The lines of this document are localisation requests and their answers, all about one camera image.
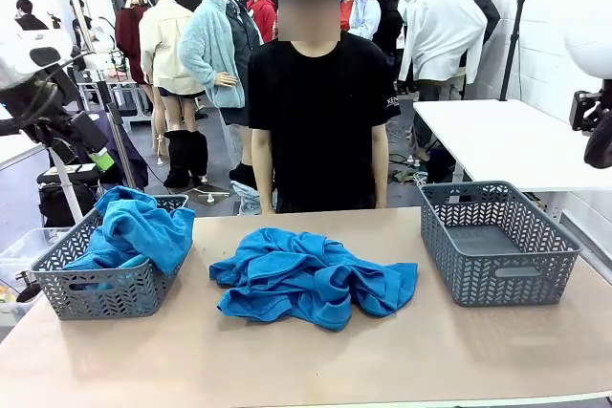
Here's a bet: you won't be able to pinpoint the mannequin in red shirt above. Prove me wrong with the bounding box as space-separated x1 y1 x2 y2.
242 0 279 44

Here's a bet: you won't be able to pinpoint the black fuzzy boot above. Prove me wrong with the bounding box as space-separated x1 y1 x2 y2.
186 129 210 180
164 129 191 189

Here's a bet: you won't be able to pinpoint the slanted metal pole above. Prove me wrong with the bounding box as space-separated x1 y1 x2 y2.
60 0 141 189

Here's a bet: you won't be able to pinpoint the person's right forearm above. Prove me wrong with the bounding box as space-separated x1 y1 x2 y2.
250 128 277 216

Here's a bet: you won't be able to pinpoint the mannequin in white jacket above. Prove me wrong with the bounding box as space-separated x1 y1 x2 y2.
398 0 490 161

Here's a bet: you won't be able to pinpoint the bystander in black shirt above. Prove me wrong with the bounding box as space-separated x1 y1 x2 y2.
13 0 51 32

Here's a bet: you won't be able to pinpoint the black bag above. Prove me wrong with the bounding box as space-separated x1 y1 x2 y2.
36 163 100 228

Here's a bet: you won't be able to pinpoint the white table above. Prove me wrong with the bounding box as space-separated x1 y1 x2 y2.
412 98 612 225
0 114 101 225

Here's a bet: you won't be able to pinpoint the clear plastic storage box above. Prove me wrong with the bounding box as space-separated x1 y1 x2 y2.
0 227 73 328

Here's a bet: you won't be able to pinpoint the crumpled blue jeans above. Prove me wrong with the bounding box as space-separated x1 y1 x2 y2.
230 180 263 217

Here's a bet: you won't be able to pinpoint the mannequin in maroon sweater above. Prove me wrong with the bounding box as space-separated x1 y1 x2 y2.
114 0 168 161

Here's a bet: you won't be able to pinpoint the mannequin in black coat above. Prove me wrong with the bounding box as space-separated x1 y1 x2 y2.
453 0 502 70

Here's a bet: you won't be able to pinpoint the purple cloth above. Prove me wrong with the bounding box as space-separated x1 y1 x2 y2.
52 111 150 189

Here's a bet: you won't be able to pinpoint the black handled tool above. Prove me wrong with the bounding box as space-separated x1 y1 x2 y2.
13 269 44 304

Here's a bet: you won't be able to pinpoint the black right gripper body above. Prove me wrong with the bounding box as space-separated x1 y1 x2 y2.
568 90 606 133

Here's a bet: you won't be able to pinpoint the black tripod stand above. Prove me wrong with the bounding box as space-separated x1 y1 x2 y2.
498 0 529 102

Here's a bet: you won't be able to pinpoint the grey plastic lattice basket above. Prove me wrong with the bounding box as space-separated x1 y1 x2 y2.
419 181 583 308
29 194 190 322

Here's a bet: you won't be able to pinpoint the mannequin in cream jacket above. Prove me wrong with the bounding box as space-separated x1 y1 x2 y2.
138 0 209 189

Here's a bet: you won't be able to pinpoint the mannequin in black jacket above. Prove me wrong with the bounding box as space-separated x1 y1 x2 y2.
361 0 406 94

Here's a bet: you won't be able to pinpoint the person in black t-shirt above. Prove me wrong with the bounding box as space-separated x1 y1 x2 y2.
246 0 403 215

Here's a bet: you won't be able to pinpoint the mannequin in pale blue fleece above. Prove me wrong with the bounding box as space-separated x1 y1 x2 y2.
177 0 252 189

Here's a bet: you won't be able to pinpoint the mannequin base plate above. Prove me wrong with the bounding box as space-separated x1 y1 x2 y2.
186 183 235 207

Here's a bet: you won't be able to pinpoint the person's left forearm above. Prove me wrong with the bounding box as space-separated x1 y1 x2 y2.
370 123 390 211

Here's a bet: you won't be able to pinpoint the mannequin in grey vest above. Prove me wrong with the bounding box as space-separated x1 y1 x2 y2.
224 0 264 189

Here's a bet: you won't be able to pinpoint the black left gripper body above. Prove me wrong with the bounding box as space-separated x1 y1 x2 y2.
28 110 110 166

